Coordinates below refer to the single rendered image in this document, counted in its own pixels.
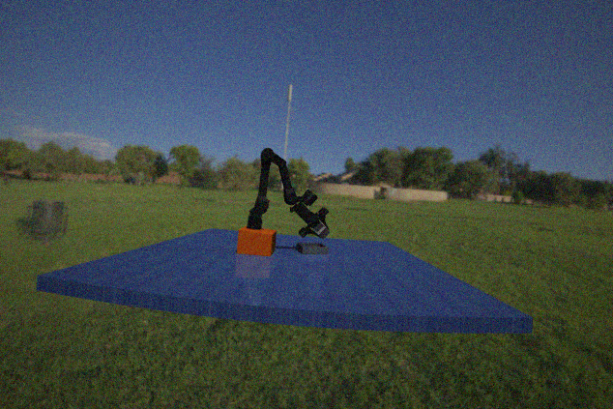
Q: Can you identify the white square cup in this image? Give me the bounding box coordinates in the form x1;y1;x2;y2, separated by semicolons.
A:
311;220;331;240

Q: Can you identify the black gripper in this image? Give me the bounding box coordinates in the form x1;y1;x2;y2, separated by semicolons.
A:
299;208;329;238

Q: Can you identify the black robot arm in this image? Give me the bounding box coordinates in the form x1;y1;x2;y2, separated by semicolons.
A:
247;148;321;230

